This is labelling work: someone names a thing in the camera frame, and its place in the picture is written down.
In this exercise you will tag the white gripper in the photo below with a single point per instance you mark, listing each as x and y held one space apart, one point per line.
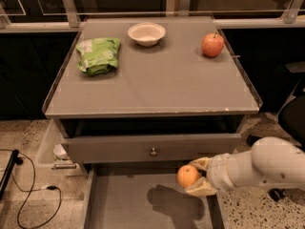
219 171

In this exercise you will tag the orange fruit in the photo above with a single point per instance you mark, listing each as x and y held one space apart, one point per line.
187 175

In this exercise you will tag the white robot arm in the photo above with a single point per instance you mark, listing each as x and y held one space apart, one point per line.
272 163

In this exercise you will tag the grey drawer cabinet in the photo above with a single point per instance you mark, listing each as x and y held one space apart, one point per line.
167 89

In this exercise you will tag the open grey middle drawer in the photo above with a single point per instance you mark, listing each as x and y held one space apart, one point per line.
134 198

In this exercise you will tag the grey top drawer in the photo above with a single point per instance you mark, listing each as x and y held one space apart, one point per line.
133 148

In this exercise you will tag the black office chair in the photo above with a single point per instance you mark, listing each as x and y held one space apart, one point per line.
291 116

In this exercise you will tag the red apple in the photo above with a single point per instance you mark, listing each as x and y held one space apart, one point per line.
212 44

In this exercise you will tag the white paper bowl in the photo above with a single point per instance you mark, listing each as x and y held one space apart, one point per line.
146 34

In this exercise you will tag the clear plastic bin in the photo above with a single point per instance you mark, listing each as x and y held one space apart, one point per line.
46 158

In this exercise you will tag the green chip bag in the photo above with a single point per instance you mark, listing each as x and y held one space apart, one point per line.
98 55

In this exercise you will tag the black bar on floor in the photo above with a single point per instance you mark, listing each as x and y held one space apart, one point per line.
7 172

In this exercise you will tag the metal window rail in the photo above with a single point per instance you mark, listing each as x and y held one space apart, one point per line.
29 15

